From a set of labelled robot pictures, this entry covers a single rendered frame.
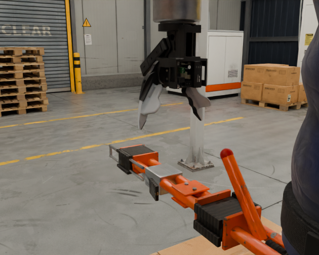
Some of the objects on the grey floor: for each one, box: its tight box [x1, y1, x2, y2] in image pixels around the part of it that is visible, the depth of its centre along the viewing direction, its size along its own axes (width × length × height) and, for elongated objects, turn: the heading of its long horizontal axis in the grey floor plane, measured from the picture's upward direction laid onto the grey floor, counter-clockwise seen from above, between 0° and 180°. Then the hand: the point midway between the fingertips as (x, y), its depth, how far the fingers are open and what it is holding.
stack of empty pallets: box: [0, 47, 49, 117], centre depth 690 cm, size 129×110×131 cm
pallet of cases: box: [241, 64, 308, 111], centre depth 745 cm, size 121×103×90 cm
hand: (170, 124), depth 68 cm, fingers open, 14 cm apart
